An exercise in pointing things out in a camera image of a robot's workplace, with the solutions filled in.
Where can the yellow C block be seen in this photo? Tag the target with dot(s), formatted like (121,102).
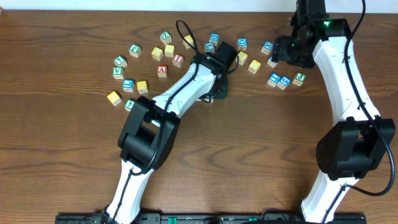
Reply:
(157,53)

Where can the blue d block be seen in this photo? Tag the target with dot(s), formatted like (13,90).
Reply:
(214,38)
(242,44)

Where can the red A block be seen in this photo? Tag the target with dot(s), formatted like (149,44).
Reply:
(162,71)

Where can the yellow o block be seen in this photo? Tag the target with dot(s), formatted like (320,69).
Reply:
(188,42)
(254,66)

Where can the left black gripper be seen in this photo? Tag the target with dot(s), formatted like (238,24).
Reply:
(219,90)

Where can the green 7 block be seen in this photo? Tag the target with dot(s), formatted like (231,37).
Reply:
(120,61)

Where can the yellow G block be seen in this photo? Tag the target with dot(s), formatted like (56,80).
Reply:
(114,98)

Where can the green Z block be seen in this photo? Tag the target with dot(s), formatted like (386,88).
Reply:
(165,37)

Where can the blue I block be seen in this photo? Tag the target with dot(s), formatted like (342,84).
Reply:
(273,79)

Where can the green 4 block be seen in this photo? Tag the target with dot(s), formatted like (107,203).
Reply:
(128,105)

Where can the blue D block left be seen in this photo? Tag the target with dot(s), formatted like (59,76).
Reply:
(214,38)

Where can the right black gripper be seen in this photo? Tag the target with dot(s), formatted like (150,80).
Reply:
(278,53)

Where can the blue D block right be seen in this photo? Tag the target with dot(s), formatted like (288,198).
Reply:
(242,44)

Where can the yellow O block right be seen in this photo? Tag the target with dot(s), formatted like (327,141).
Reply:
(254,66)

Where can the blue X block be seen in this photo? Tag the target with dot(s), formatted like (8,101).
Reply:
(267,47)

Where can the green J block right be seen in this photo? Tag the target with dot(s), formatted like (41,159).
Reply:
(299,79)

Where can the yellow S block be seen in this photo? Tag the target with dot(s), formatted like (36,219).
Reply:
(242,57)
(169,50)

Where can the blue l block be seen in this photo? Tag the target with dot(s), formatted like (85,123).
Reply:
(209,47)
(128,85)

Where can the blue P block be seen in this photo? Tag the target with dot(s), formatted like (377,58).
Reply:
(271,63)

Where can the green j block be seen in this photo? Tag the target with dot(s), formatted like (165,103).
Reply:
(135,50)
(299,79)

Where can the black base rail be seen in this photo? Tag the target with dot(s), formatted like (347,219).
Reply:
(156,218)

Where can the blue G block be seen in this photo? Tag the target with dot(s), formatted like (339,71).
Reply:
(284,82)

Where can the green V block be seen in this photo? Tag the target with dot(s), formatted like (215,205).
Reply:
(118,73)

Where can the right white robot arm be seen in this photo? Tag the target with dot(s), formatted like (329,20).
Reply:
(359,137)

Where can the red I block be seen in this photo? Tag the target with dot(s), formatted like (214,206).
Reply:
(178,60)

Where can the green R block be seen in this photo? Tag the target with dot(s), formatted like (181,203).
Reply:
(208,100)

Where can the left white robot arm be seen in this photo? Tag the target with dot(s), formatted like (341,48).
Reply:
(150,130)

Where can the yellow K block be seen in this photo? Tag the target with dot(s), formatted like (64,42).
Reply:
(142,87)

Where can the blue L block upper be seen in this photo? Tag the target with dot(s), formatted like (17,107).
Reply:
(209,47)

